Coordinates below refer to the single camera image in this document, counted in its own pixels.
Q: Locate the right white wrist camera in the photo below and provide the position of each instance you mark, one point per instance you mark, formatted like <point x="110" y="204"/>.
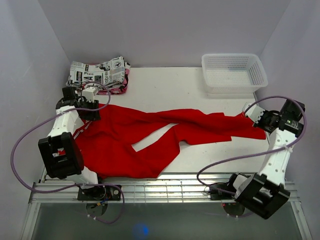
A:
<point x="253" y="112"/>

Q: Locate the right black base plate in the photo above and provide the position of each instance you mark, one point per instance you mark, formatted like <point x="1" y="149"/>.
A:
<point x="221" y="191"/>

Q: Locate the white plastic basket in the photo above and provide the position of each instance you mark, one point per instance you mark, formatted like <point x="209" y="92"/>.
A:
<point x="233" y="73"/>

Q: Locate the aluminium frame rail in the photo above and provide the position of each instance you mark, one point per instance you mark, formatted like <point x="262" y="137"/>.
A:
<point x="177" y="182"/>

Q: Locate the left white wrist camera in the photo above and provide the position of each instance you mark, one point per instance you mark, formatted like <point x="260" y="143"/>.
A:
<point x="89" y="93"/>

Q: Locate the red trousers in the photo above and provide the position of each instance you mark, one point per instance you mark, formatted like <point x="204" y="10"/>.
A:
<point x="130" y="143"/>

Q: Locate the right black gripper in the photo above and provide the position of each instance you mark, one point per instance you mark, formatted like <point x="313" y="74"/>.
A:
<point x="266" y="113"/>

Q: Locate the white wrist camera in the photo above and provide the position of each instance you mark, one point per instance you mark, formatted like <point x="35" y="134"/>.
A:
<point x="89" y="93"/>
<point x="253" y="112"/>

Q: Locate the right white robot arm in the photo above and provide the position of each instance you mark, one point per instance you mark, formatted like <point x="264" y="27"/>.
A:
<point x="264" y="192"/>

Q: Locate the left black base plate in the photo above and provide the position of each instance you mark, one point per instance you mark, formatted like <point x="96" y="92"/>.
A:
<point x="100" y="193"/>

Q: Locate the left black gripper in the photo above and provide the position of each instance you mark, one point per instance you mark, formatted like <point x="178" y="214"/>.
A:
<point x="94" y="115"/>

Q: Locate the newspaper print folded trousers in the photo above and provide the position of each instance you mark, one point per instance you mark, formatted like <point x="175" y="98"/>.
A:
<point x="80" y="73"/>

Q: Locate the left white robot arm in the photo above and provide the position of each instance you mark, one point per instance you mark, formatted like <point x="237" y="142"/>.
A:
<point x="61" y="156"/>

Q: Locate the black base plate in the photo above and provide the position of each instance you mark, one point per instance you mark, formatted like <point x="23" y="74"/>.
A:
<point x="221" y="191"/>
<point x="100" y="193"/>

